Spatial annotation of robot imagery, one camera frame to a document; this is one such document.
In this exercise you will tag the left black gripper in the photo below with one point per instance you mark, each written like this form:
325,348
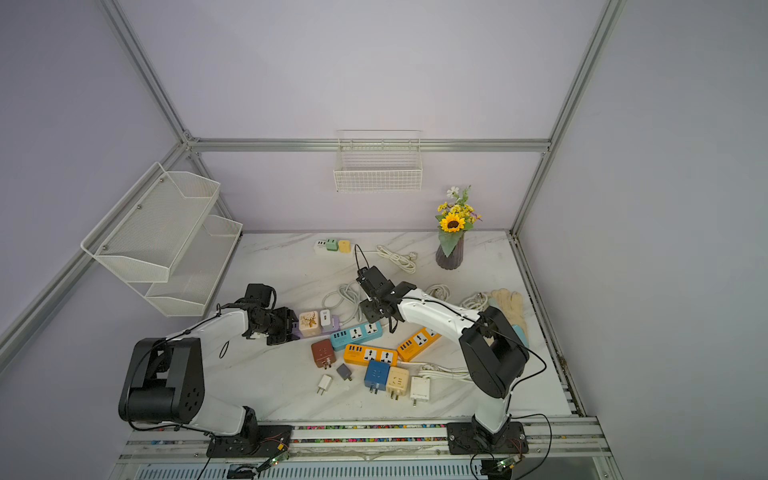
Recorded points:
287,319

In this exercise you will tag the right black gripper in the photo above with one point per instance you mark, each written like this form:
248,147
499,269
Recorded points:
368,309

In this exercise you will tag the pink white cube adapter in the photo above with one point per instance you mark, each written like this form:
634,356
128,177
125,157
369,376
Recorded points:
309,324

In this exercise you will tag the teal power strip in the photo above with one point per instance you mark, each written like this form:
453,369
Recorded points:
356,335

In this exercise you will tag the small white adapter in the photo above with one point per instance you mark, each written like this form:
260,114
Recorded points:
326,320

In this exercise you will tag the brown cube adapter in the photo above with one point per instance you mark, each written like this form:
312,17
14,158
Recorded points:
324,356

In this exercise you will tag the purple power strip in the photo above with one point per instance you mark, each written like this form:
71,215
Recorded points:
336,327

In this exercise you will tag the orange power strip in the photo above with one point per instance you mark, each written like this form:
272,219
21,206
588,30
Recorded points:
362,355
416,344

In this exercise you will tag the small white plug charger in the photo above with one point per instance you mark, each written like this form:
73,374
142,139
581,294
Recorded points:
324,384

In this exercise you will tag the blue cube adapter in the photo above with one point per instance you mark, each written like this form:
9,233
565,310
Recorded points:
376,376

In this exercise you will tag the beige cube adapter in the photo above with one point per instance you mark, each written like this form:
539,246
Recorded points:
397,382

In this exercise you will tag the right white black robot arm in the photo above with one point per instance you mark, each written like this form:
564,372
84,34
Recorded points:
493,351

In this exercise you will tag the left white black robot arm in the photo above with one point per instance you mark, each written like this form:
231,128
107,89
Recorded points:
165,381

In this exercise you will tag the dark purple ribbed vase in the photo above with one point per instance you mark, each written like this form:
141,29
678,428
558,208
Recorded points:
450,252

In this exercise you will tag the white power strip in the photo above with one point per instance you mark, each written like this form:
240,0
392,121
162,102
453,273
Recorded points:
320,248

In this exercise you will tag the lower white mesh shelf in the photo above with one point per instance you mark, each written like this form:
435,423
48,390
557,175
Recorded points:
193,282

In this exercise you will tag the white mesh shelf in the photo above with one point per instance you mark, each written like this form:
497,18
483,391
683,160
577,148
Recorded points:
193,282
143,238

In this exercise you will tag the sunflower bouquet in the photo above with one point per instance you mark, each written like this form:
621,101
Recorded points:
457,214

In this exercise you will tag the beige work glove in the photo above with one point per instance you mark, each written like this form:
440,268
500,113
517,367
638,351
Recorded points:
510,303

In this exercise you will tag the teal garden trowel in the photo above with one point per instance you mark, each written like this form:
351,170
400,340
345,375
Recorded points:
521,332

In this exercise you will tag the upper white mesh shelf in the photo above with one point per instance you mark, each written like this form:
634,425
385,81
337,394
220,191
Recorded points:
143,238

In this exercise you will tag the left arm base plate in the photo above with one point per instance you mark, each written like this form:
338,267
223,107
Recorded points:
265,441

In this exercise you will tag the white wire wall basket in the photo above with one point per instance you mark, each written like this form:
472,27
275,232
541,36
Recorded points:
378,161

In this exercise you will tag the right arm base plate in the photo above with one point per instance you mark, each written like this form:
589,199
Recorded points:
486,438

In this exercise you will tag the aluminium front rail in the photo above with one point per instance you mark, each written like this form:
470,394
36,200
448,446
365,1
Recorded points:
414,439

